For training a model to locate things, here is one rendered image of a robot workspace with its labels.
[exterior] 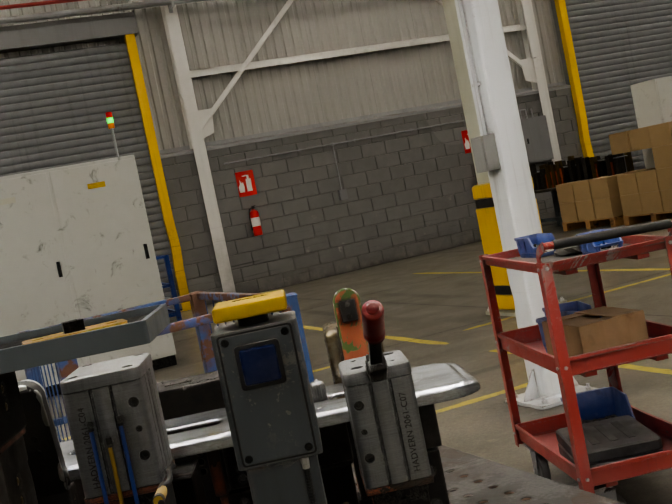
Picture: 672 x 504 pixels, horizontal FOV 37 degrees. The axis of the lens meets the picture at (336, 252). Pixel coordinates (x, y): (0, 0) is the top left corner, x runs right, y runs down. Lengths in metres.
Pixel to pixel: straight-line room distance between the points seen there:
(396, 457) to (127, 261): 8.43
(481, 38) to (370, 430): 4.23
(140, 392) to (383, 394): 0.23
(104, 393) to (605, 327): 2.48
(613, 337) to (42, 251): 6.68
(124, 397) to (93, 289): 8.33
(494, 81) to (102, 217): 5.07
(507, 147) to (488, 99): 0.26
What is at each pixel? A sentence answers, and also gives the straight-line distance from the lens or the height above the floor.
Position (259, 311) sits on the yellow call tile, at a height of 1.15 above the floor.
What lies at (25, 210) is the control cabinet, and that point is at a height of 1.67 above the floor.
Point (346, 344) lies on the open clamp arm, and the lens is 1.30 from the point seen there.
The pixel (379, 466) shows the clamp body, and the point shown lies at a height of 0.96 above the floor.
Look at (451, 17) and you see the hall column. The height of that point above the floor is 2.50.
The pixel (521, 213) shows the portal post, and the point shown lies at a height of 0.97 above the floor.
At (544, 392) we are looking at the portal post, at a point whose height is 0.05.
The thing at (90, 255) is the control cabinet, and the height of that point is 1.17.
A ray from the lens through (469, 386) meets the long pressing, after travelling 1.11.
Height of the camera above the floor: 1.23
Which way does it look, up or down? 3 degrees down
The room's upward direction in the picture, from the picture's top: 11 degrees counter-clockwise
